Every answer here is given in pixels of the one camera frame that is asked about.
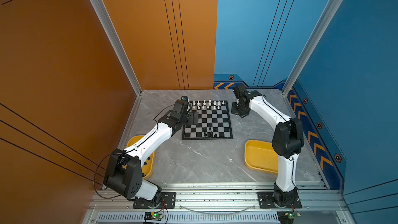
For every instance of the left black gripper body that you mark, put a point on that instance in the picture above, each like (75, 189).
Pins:
(188, 120)

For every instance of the aluminium corner post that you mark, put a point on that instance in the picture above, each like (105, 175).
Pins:
(109, 28)
(323, 22)

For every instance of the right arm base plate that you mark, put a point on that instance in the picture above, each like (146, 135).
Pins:
(269, 199)

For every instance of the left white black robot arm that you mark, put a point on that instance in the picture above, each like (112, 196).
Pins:
(124, 169)

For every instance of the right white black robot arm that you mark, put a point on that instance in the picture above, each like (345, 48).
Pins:
(287, 142)

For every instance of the green circuit board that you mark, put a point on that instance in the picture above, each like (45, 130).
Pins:
(153, 217)
(288, 217)

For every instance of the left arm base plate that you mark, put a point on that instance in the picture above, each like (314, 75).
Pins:
(165, 199)

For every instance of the yellow tray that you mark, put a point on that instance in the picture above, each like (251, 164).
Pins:
(260, 156)
(147, 169)

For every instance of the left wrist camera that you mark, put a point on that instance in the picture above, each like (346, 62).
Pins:
(185, 98)

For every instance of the left green circuit board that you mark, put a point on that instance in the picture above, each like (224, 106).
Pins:
(153, 217)

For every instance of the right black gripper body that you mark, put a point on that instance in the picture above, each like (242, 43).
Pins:
(237, 110)

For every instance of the right green circuit board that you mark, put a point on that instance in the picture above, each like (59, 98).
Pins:
(288, 217)

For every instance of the aluminium front frame rail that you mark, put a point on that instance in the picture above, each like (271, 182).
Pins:
(224, 203)

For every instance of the left aluminium corner post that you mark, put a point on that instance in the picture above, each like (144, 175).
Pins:
(109, 28)

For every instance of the right aluminium corner post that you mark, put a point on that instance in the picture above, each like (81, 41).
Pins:
(323, 22)

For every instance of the black white chessboard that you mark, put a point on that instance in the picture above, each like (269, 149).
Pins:
(212, 113)

